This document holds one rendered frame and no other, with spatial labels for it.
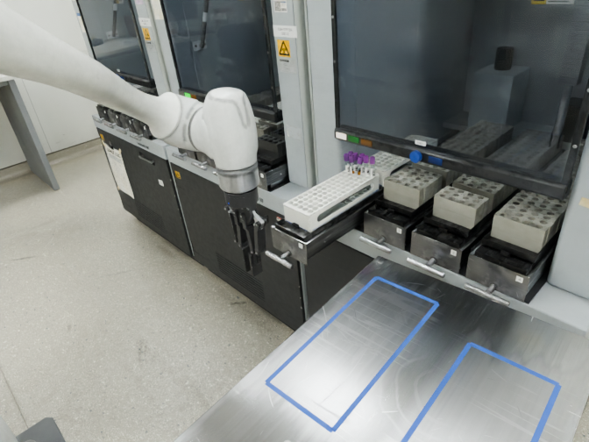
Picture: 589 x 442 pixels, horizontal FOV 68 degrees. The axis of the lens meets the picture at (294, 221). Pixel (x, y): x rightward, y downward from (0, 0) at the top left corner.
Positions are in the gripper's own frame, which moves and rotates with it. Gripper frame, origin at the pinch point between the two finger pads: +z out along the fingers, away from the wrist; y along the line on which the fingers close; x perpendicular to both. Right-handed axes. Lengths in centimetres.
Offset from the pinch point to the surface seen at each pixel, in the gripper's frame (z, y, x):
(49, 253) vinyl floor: 79, 196, 14
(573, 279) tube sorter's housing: 1, -59, -42
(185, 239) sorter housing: 58, 110, -35
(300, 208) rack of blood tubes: -6.4, 0.7, -18.1
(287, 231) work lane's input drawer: -1.6, 0.7, -12.8
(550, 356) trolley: -2, -63, -13
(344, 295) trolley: -2.3, -27.5, -2.5
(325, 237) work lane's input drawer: 0.4, -6.7, -19.5
